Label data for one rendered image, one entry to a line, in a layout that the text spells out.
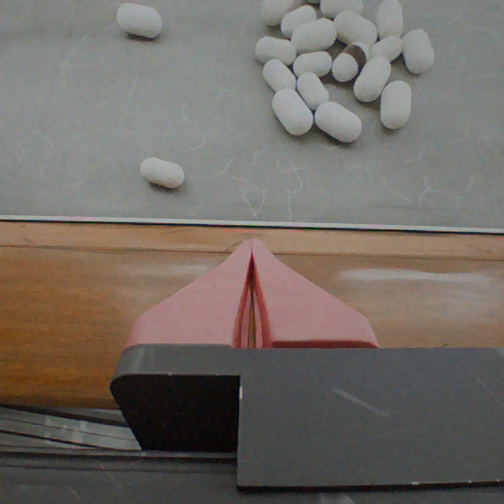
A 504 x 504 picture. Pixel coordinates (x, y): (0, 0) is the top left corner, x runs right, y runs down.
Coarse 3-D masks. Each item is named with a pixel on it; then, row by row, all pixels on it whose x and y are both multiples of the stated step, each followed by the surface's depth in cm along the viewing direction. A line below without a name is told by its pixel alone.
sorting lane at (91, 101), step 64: (0, 0) 27; (64, 0) 27; (128, 0) 27; (192, 0) 27; (256, 0) 27; (384, 0) 27; (448, 0) 27; (0, 64) 25; (64, 64) 25; (128, 64) 25; (192, 64) 25; (256, 64) 25; (448, 64) 25; (0, 128) 23; (64, 128) 23; (128, 128) 23; (192, 128) 23; (256, 128) 23; (384, 128) 23; (448, 128) 23; (0, 192) 22; (64, 192) 22; (128, 192) 22; (192, 192) 22; (256, 192) 22; (320, 192) 22; (384, 192) 22; (448, 192) 22
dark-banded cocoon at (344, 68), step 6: (354, 42) 23; (360, 42) 23; (366, 48) 23; (342, 54) 23; (348, 54) 23; (366, 54) 23; (336, 60) 23; (342, 60) 23; (348, 60) 23; (354, 60) 23; (336, 66) 23; (342, 66) 23; (348, 66) 23; (354, 66) 23; (336, 72) 23; (342, 72) 23; (348, 72) 23; (354, 72) 23; (336, 78) 24; (342, 78) 23; (348, 78) 23
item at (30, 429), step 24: (0, 408) 25; (24, 408) 26; (48, 408) 26; (72, 408) 26; (0, 432) 25; (24, 432) 25; (48, 432) 25; (72, 432) 25; (96, 432) 25; (120, 432) 25
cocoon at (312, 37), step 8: (304, 24) 23; (312, 24) 23; (320, 24) 23; (328, 24) 23; (296, 32) 23; (304, 32) 23; (312, 32) 23; (320, 32) 23; (328, 32) 23; (296, 40) 24; (304, 40) 23; (312, 40) 23; (320, 40) 24; (328, 40) 24; (296, 48) 24; (304, 48) 24; (312, 48) 24; (320, 48) 24
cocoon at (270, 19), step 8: (272, 0) 24; (280, 0) 24; (288, 0) 24; (264, 8) 24; (272, 8) 24; (280, 8) 24; (288, 8) 25; (264, 16) 25; (272, 16) 24; (280, 16) 24; (272, 24) 25
